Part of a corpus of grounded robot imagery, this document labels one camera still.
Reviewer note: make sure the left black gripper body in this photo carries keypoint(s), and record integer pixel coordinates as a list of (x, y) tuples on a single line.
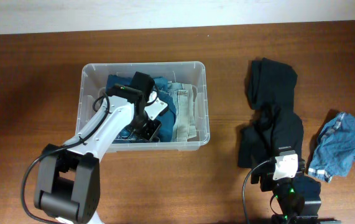
[(143, 127)]

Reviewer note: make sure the dark blue jeans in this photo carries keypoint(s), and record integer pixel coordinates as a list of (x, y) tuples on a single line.
[(167, 119)]

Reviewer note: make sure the light grey jeans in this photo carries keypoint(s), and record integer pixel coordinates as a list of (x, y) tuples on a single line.
[(182, 96)]

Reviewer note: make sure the black garment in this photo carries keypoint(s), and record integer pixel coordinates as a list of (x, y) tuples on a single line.
[(271, 82), (276, 130)]

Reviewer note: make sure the blue shorts with plaid trim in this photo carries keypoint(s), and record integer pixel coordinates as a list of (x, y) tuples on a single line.
[(334, 154)]

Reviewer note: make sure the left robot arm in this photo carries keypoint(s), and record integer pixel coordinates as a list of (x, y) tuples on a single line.
[(68, 181)]

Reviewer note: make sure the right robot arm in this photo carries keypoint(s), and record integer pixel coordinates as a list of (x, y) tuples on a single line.
[(299, 201)]

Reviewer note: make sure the clear plastic storage bin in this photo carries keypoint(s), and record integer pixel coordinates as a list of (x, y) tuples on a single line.
[(93, 82)]

